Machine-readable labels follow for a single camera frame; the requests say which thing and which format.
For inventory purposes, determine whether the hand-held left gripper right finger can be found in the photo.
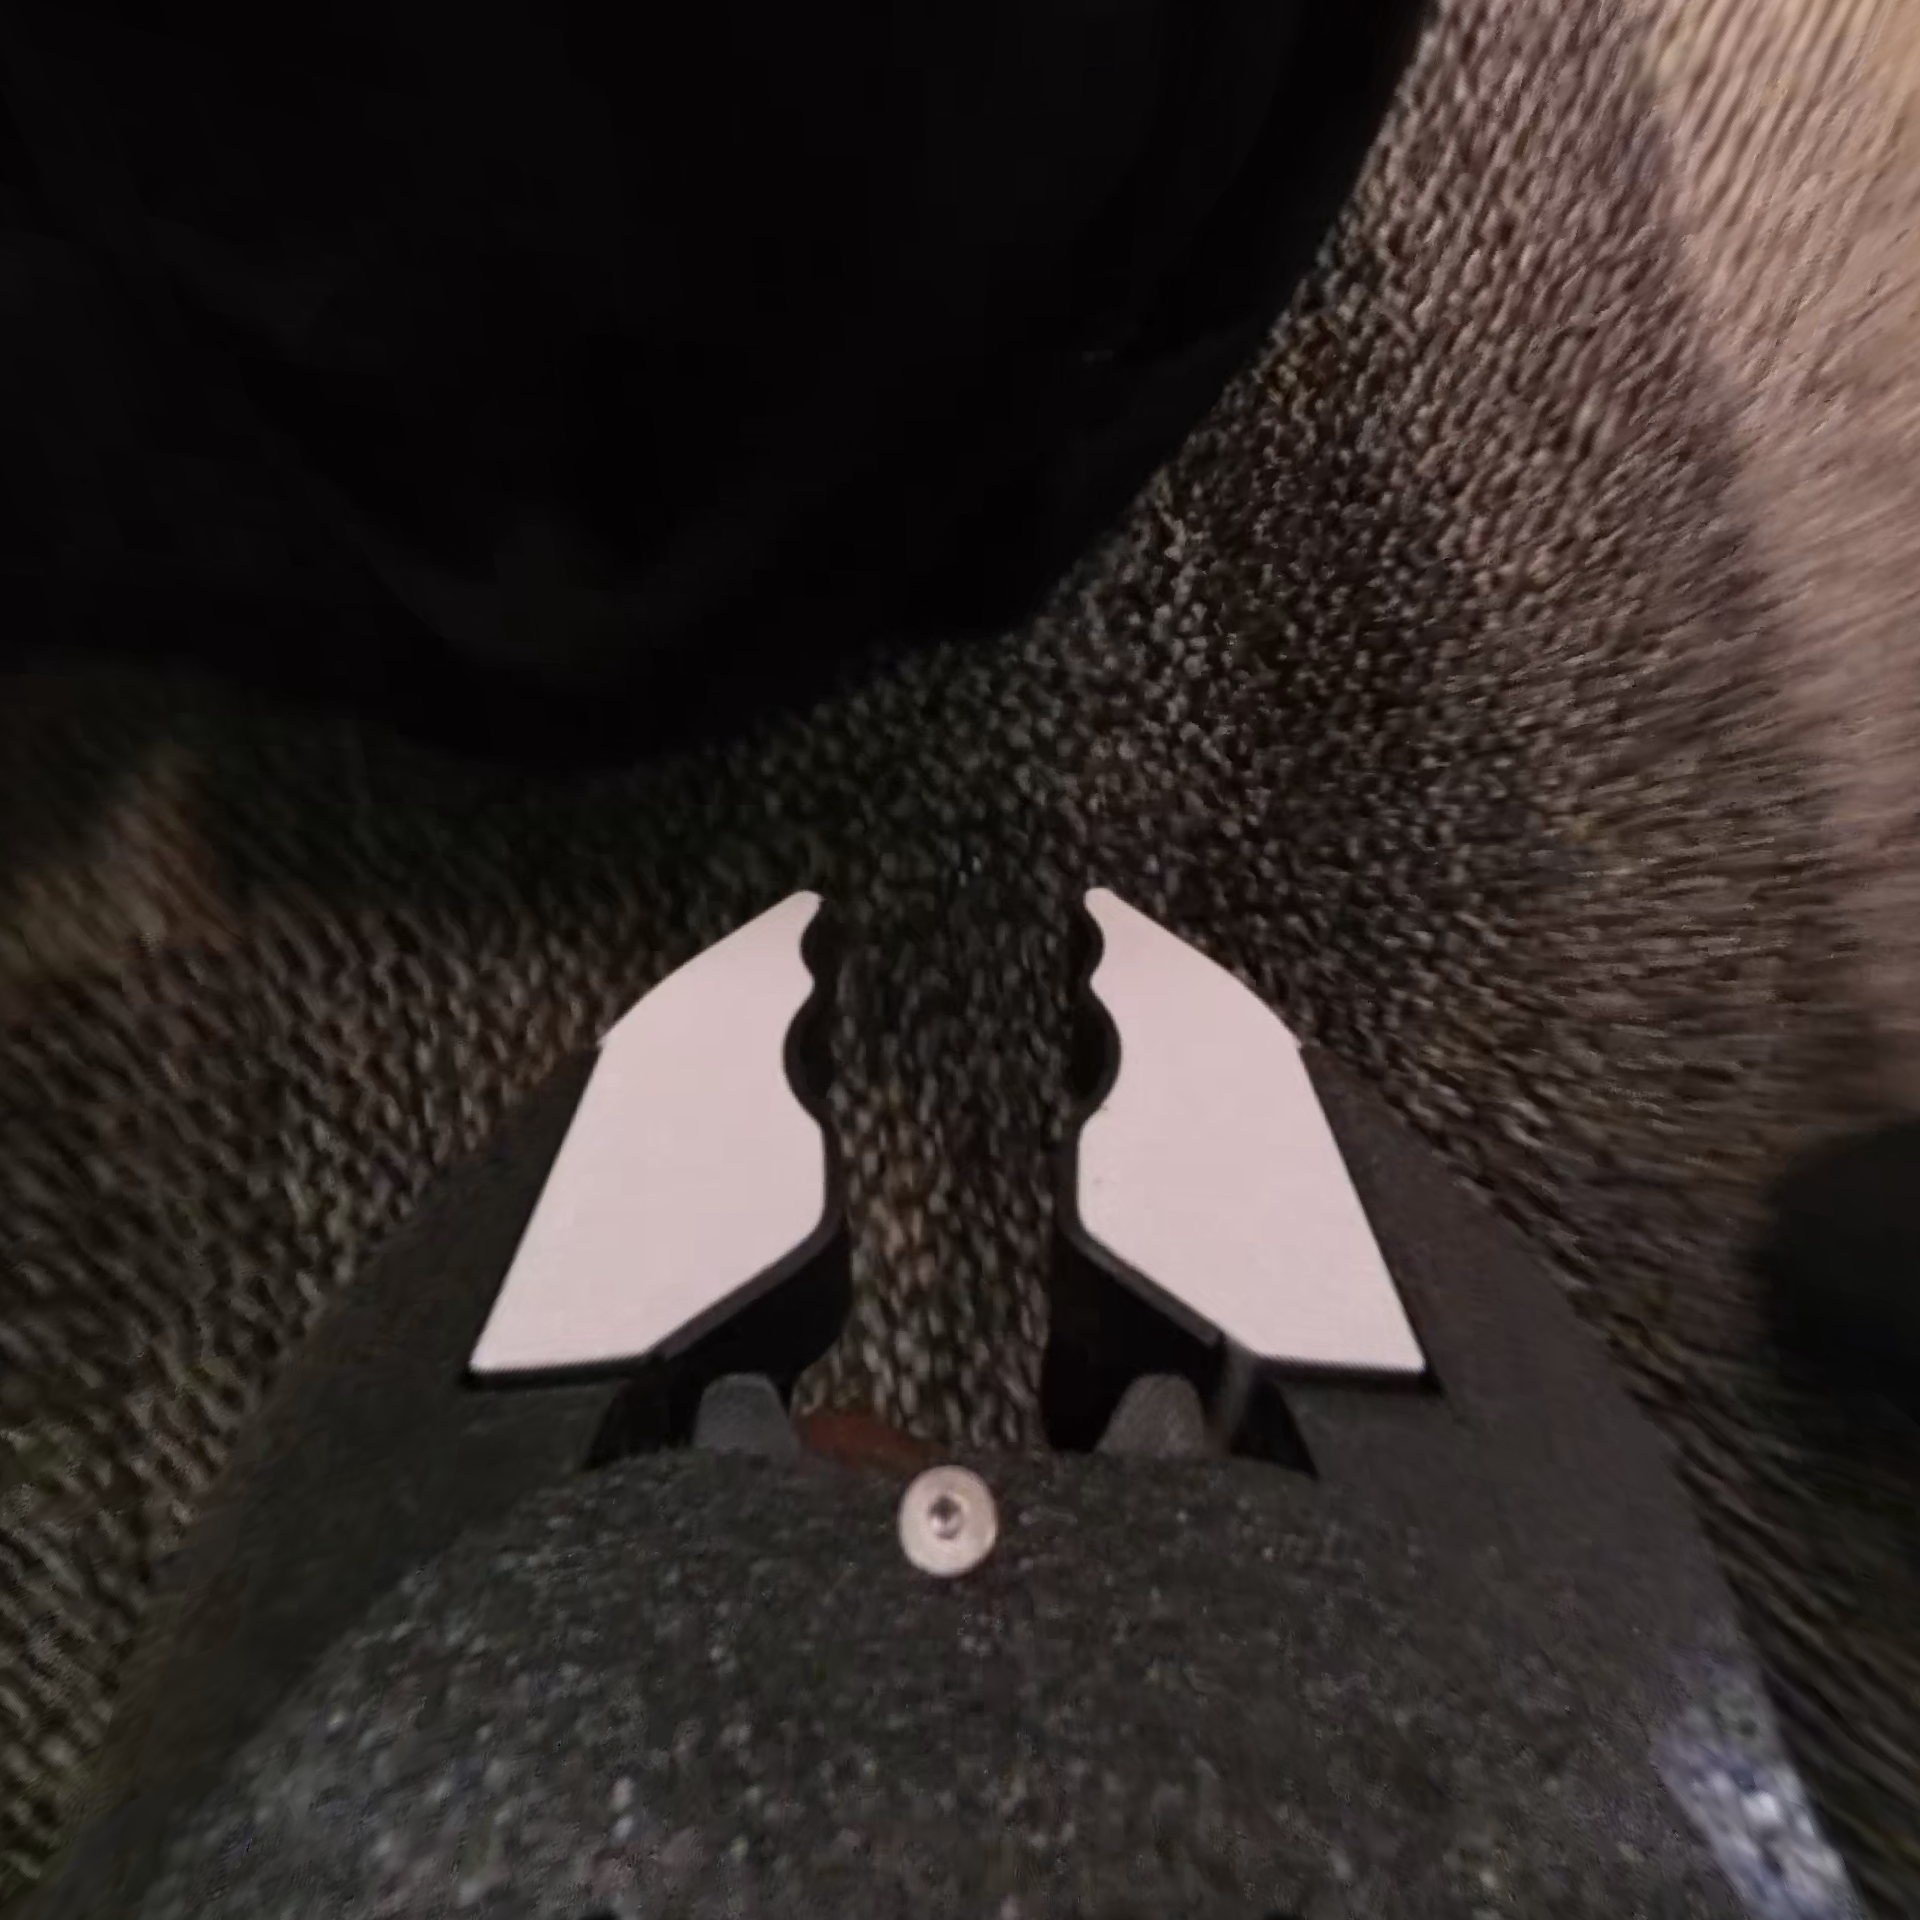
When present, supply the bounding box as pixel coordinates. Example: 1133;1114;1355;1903
1041;886;1429;1458

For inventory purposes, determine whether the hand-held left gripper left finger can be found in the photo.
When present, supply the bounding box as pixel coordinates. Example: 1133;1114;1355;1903
462;892;855;1451

